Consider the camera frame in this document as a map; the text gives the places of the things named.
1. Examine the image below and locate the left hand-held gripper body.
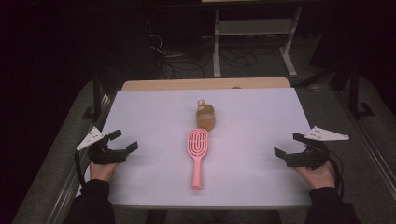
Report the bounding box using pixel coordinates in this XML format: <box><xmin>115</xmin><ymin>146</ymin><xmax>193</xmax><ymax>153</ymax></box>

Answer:
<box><xmin>77</xmin><ymin>126</ymin><xmax>129</xmax><ymax>165</ymax></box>

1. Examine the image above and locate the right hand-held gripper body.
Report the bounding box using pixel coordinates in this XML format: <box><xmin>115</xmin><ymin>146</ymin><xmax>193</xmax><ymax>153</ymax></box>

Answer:
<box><xmin>285</xmin><ymin>125</ymin><xmax>350</xmax><ymax>171</ymax></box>

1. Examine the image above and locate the pink hairbrush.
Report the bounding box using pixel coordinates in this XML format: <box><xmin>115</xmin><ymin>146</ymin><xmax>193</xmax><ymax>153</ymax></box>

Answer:
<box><xmin>186</xmin><ymin>128</ymin><xmax>209</xmax><ymax>191</ymax></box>

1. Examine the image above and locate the person's left hand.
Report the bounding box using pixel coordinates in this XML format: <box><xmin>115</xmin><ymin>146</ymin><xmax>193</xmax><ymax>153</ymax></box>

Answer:
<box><xmin>89</xmin><ymin>161</ymin><xmax>120</xmax><ymax>183</ymax></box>

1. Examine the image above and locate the person's right hand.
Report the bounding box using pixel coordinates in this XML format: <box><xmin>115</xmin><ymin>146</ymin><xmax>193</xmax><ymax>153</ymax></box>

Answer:
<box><xmin>292</xmin><ymin>161</ymin><xmax>337</xmax><ymax>190</ymax></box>

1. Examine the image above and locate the white table sheet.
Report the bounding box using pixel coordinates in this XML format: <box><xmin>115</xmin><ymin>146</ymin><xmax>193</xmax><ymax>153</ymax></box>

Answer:
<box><xmin>76</xmin><ymin>87</ymin><xmax>313</xmax><ymax>208</ymax></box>

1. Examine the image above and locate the black stand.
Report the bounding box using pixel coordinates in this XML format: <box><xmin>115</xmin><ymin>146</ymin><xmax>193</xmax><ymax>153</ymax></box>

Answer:
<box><xmin>347</xmin><ymin>60</ymin><xmax>376</xmax><ymax>120</ymax></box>

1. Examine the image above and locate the brown cup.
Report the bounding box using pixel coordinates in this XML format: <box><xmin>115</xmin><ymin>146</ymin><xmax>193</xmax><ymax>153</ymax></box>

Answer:
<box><xmin>195</xmin><ymin>99</ymin><xmax>217</xmax><ymax>132</ymax></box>

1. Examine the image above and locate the wooden table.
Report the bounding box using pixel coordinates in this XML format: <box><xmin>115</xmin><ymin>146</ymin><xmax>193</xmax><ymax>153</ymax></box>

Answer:
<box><xmin>120</xmin><ymin>77</ymin><xmax>291</xmax><ymax>92</ymax></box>

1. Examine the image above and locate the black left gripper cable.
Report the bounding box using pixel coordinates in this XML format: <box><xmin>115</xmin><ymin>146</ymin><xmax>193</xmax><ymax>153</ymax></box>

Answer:
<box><xmin>74</xmin><ymin>150</ymin><xmax>87</xmax><ymax>188</ymax></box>

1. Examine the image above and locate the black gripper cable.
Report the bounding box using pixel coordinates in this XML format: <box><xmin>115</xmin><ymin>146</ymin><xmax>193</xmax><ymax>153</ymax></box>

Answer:
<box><xmin>329</xmin><ymin>151</ymin><xmax>346</xmax><ymax>200</ymax></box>
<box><xmin>74</xmin><ymin>150</ymin><xmax>87</xmax><ymax>188</ymax></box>

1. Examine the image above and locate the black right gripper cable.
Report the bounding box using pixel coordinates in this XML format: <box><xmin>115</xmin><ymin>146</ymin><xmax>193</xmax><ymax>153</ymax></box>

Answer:
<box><xmin>329</xmin><ymin>151</ymin><xmax>346</xmax><ymax>200</ymax></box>

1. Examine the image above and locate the aluminium floor rail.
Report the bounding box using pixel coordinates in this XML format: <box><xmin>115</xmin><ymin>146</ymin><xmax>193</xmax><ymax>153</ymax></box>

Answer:
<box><xmin>335</xmin><ymin>92</ymin><xmax>396</xmax><ymax>195</ymax></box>
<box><xmin>46</xmin><ymin>92</ymin><xmax>117</xmax><ymax>224</ymax></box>

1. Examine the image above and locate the tangle of black floor cables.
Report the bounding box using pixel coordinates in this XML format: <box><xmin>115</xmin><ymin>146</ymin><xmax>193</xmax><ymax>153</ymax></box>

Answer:
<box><xmin>145</xmin><ymin>32</ymin><xmax>269</xmax><ymax>79</ymax></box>

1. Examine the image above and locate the white metal desk frame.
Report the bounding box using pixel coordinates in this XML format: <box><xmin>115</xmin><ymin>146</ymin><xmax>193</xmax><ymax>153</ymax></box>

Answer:
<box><xmin>212</xmin><ymin>5</ymin><xmax>304</xmax><ymax>78</ymax></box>

